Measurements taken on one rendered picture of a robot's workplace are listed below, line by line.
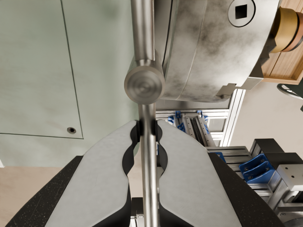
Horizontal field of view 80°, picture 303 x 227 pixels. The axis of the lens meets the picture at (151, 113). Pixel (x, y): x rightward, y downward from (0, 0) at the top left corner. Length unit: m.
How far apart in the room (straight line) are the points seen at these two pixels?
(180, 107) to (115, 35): 1.33
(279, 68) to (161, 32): 0.55
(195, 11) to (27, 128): 0.30
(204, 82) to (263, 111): 1.82
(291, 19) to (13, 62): 0.46
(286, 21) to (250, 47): 0.17
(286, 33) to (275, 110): 1.74
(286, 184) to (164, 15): 0.73
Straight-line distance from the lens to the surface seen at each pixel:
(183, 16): 0.25
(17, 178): 3.08
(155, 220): 0.17
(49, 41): 0.27
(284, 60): 0.77
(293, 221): 0.91
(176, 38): 0.25
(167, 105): 1.51
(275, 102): 2.09
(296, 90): 0.98
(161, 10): 0.30
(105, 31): 0.24
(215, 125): 1.73
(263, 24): 0.29
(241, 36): 0.28
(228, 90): 0.34
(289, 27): 0.45
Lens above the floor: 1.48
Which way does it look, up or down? 55 degrees down
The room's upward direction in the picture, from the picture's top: 180 degrees clockwise
